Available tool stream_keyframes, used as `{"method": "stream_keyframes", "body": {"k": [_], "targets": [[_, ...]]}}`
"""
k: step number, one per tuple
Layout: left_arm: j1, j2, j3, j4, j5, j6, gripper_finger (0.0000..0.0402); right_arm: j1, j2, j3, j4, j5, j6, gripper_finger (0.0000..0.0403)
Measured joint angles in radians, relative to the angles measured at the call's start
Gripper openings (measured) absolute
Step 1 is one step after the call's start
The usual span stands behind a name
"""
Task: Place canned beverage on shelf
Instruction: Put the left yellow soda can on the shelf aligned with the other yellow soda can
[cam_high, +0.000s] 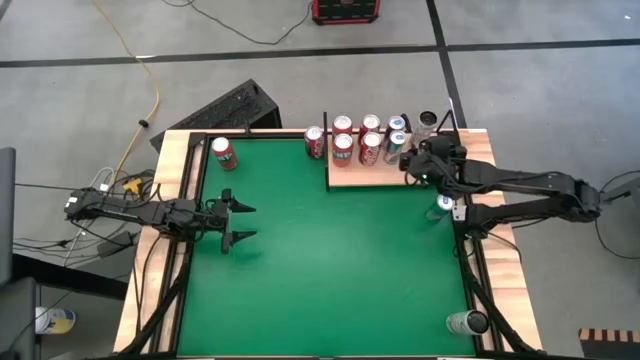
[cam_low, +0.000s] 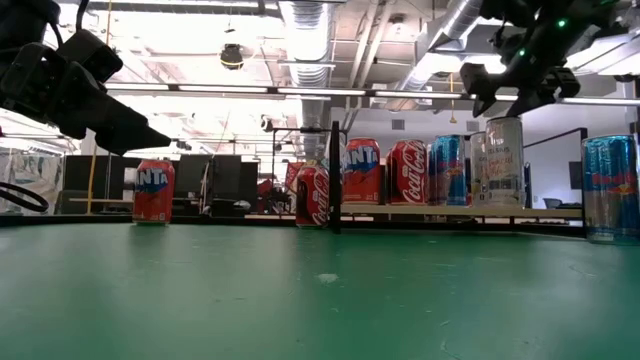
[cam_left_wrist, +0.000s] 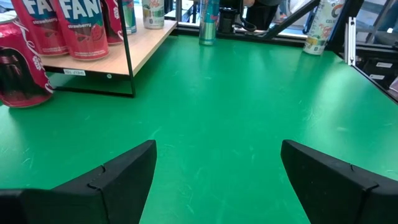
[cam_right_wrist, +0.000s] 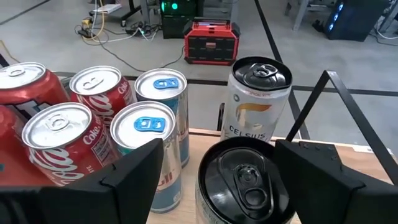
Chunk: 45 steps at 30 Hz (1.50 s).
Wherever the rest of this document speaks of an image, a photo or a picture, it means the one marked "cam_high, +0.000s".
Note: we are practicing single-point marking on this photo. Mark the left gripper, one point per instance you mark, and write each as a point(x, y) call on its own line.
point(215, 215)

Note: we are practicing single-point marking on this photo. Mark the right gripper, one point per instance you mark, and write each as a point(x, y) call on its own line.
point(440, 162)

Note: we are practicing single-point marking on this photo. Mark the blue silver Red Bull can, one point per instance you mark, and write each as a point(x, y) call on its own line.
point(395, 146)
point(444, 202)

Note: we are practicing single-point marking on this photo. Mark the red Coca-Cola can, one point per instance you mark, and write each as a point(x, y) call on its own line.
point(370, 150)
point(370, 122)

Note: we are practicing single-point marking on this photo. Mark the green can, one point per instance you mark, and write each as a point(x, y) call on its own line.
point(396, 123)

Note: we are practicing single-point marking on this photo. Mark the white Celsius energy can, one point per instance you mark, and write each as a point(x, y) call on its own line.
point(427, 120)
point(467, 322)

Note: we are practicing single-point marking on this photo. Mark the red Fanta strawberry can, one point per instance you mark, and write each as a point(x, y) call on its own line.
point(342, 150)
point(226, 155)
point(342, 122)

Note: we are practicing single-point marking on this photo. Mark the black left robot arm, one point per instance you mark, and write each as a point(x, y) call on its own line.
point(125, 212)

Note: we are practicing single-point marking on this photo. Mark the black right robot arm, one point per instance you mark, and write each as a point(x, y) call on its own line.
point(525, 182)

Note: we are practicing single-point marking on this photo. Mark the green table mat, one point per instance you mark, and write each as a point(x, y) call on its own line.
point(280, 270)

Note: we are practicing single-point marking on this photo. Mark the Star Wars Coca-Cola can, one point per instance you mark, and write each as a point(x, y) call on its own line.
point(314, 145)

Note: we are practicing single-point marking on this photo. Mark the yellow power plug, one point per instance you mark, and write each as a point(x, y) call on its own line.
point(132, 185)

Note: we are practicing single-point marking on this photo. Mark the black computer tower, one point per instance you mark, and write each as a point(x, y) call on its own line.
point(225, 107)

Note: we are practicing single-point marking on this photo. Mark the black power brick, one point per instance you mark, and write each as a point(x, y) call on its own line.
point(117, 243)

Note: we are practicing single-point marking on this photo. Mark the red and black crate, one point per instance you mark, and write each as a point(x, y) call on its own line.
point(345, 10)

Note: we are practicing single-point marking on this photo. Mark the white blue yellow container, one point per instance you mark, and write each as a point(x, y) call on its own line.
point(55, 320)

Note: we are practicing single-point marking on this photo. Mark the grey stand base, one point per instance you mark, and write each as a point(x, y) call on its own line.
point(625, 189)

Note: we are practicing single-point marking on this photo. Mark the grey cabinet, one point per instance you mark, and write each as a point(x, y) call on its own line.
point(6, 215)

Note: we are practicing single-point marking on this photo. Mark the grey box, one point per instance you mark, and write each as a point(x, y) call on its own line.
point(17, 320)

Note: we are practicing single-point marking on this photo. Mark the black orange striped board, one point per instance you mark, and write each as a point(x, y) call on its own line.
point(610, 345)

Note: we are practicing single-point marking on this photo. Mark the black aluminium table frame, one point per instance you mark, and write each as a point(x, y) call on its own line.
point(280, 134)

